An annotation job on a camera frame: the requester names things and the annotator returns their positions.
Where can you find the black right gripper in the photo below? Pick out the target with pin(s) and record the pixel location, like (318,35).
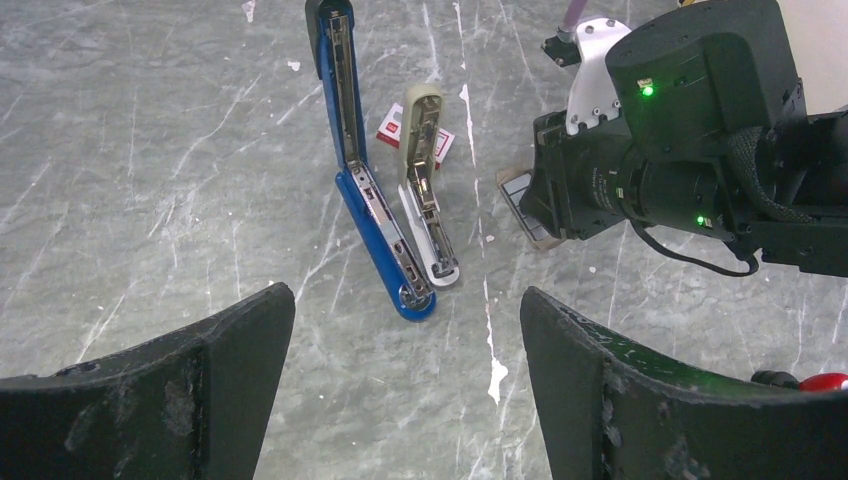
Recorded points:
(699,88)

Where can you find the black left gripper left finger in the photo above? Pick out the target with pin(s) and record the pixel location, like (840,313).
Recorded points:
(191,404)

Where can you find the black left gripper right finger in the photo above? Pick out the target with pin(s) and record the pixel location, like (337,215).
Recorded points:
(612,408)

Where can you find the beige white stapler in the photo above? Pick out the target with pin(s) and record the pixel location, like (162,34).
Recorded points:
(419,131)

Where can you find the red white staple box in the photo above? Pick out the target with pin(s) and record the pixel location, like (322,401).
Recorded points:
(390,129)

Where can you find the blue black stapler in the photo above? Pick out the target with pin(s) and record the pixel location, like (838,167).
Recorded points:
(330,25)

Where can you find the brown cardboard staple tray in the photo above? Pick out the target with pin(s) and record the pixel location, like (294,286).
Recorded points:
(517,212)

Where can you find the red black push button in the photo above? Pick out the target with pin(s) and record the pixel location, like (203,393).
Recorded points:
(823,382)

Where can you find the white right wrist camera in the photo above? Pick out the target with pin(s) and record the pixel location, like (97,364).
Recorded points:
(592,97)

